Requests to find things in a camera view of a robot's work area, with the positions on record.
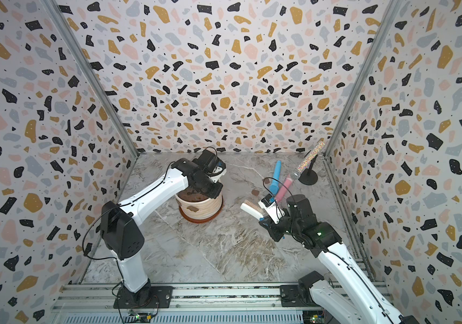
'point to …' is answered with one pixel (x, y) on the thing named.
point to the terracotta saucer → (202, 220)
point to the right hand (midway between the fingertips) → (263, 221)
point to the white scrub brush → (252, 209)
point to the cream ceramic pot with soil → (197, 205)
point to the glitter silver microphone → (295, 174)
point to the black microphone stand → (309, 176)
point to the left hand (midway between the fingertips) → (221, 192)
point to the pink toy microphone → (284, 187)
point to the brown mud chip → (255, 192)
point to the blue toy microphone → (275, 190)
